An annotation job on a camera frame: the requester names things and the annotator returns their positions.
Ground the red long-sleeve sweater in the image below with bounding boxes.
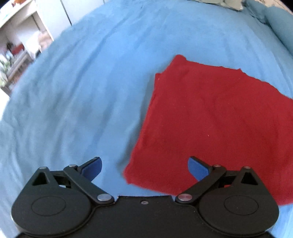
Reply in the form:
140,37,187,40
124,55,292,205

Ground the light blue bed sheet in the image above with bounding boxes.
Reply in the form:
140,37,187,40
1,1,292,237

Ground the white shelf unit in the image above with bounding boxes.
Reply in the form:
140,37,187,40
1,1,72,95

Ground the green flat pillow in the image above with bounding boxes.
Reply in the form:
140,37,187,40
195,0,243,11

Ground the folded teal duvet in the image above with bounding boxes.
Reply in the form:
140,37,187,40
244,1,292,55

